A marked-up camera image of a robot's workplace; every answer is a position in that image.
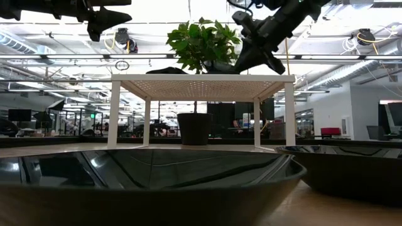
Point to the dark monitor white bezel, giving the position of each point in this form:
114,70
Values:
397,113

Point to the white perforated metal shelf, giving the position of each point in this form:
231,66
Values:
201,77

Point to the black wavy-edged plastic plate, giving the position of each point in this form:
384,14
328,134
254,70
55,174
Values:
345,182
168,71

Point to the black aluminium table frame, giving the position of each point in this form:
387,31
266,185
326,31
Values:
47,142

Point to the black studio lamp hood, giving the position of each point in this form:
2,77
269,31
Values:
58,105
42,117

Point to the green potted plant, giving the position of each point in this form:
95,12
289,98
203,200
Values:
194,40

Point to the black background monitor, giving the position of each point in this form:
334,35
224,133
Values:
19,115

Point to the silver ceiling duct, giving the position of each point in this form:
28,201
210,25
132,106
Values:
345,73

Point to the black leaf-shaped plastic plate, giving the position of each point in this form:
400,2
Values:
157,204

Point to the red background box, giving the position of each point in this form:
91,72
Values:
330,131

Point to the black background cabinet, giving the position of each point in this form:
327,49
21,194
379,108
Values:
223,119

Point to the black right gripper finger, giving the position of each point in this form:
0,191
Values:
248,59
273,61

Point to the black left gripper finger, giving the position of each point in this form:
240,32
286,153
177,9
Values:
103,20
110,2

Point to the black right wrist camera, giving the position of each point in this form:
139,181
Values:
242,19

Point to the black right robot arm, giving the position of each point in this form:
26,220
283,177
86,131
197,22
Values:
307,6

